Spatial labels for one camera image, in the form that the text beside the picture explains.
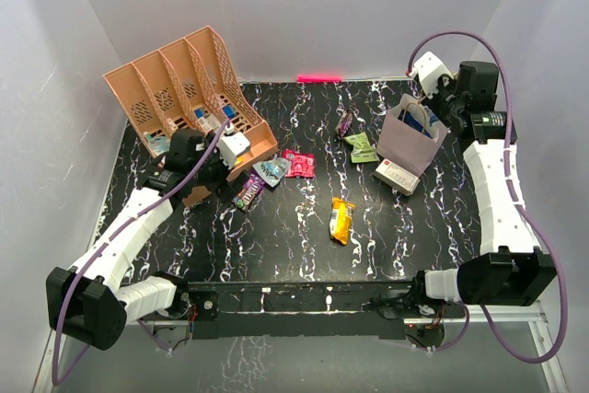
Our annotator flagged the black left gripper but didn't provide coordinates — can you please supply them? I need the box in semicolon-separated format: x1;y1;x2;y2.
189;134;248;203

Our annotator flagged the purple brown M&M's packet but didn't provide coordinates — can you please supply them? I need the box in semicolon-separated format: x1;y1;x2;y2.
232;172;265;213

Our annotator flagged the light blue Himalaya snack packet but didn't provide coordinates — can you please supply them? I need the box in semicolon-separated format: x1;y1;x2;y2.
253;157;291;188

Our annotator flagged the blue Burts chips bag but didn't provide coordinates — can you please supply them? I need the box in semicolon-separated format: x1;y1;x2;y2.
398;110;432;138

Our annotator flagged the red snack packet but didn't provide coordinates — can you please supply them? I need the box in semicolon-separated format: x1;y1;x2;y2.
282;149;316;179

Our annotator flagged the yellow snack bar packet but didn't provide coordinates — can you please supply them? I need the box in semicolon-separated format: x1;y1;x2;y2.
329;197;355;246

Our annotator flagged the blue M&M's packet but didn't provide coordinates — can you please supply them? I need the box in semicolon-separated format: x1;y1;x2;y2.
424;107;439;126

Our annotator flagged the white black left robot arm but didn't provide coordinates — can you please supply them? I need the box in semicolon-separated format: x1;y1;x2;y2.
46;126;250;350

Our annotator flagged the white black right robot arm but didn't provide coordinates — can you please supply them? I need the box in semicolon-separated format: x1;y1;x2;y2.
410;52;557;317

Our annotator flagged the white printed paper packet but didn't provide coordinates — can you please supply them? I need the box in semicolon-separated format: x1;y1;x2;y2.
194;107;222;135

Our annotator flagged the blue eraser block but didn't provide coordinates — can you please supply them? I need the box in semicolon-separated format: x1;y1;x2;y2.
222;104;237;119

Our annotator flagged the blue correction tape blister pack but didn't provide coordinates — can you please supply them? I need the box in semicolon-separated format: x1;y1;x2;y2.
144;131;170;156

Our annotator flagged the white red cardboard box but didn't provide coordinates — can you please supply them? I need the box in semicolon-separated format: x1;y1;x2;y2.
373;159;420;196

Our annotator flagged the green snack packet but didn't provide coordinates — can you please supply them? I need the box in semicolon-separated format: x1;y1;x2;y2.
343;133;379;164

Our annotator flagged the peach plastic desk organizer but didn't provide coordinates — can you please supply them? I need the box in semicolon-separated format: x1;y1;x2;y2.
103;26;279;180

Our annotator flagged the purple M&M's packet far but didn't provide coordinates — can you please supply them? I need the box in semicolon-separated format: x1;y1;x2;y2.
336;110;353;139

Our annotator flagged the pink red marker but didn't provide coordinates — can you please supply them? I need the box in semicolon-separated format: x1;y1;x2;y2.
296;75;342;84

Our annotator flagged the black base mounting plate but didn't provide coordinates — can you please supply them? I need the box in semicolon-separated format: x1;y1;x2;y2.
137;280;466;341

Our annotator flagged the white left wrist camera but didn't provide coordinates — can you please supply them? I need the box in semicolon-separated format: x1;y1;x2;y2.
216;132;250;169

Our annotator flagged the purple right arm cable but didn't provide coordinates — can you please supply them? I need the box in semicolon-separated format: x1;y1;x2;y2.
407;30;570;364

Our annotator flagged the aluminium frame rail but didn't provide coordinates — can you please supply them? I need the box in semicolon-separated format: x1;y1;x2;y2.
31;286;567;393

